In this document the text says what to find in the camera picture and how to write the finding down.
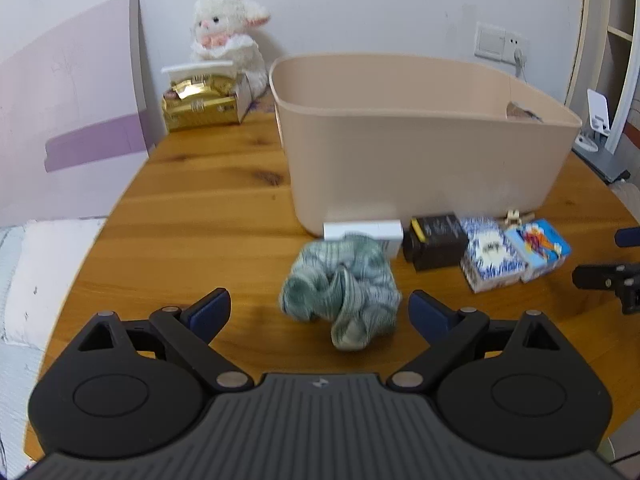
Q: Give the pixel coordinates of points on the green plaid scrunchie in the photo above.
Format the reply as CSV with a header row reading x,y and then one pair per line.
x,y
346,282

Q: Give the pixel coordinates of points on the grey laptop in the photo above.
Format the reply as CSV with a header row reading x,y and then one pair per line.
x,y
603,164

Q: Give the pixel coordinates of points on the blue white porcelain tissue pack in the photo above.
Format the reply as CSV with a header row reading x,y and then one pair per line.
x,y
490,260

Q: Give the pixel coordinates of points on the white wall switch socket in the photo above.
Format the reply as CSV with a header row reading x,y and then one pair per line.
x,y
500,45

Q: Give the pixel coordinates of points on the beige plastic storage bin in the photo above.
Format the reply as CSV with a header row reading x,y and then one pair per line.
x,y
392,137

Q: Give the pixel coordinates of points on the white plush lamb toy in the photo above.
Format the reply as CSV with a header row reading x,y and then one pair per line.
x,y
221,32

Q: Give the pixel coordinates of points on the lilac headboard panel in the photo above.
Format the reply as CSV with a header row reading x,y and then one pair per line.
x,y
76,126

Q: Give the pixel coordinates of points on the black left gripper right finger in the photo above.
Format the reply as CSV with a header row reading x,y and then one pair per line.
x,y
454,338

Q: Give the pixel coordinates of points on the blue cartoon tissue pack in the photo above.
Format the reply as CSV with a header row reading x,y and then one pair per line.
x,y
540,246

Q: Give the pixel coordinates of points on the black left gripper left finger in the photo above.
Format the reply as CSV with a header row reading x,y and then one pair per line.
x,y
186,335

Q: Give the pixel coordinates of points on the white shelf unit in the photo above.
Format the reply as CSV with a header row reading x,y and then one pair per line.
x,y
607,62

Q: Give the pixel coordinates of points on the black small box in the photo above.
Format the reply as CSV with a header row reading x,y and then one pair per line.
x,y
434,242

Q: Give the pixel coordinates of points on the white small box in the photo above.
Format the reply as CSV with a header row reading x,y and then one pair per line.
x,y
389,234

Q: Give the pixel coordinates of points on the gold snack box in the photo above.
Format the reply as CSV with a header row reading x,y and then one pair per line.
x,y
205,94

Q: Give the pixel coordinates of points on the white phone stand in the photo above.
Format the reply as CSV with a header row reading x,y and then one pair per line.
x,y
597,128

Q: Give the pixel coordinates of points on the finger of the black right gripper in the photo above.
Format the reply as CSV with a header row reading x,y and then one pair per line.
x,y
628,237
620,278

